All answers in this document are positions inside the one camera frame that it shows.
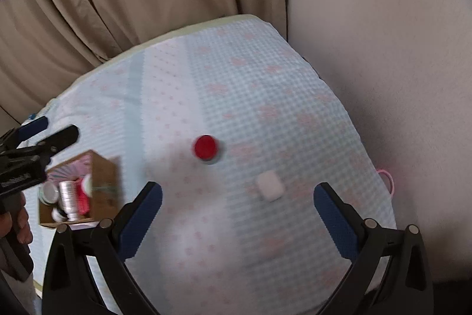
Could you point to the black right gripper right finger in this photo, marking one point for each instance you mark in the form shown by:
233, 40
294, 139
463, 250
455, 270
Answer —
389, 272

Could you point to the person's left hand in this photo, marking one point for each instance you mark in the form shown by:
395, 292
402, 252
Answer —
23, 231

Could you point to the pale green lid jar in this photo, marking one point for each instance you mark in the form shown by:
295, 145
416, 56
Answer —
48, 193

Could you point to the white round jar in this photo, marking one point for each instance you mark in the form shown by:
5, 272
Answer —
58, 215

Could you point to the green white jar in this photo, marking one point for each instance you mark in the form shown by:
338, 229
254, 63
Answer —
84, 193

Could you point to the cardboard box pink flaps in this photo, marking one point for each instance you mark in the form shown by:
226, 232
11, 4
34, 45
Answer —
104, 174

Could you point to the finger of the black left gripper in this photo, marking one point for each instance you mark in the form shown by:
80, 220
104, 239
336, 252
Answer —
51, 145
14, 137

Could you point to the red cap bottle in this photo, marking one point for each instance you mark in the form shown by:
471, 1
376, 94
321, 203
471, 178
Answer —
206, 148

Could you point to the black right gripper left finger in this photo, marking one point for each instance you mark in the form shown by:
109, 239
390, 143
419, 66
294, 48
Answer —
69, 286

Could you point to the white earbuds case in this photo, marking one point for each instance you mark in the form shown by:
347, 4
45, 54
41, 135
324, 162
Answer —
270, 186

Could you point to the light blue patterned bedsheet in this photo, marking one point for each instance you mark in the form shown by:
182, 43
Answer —
217, 246

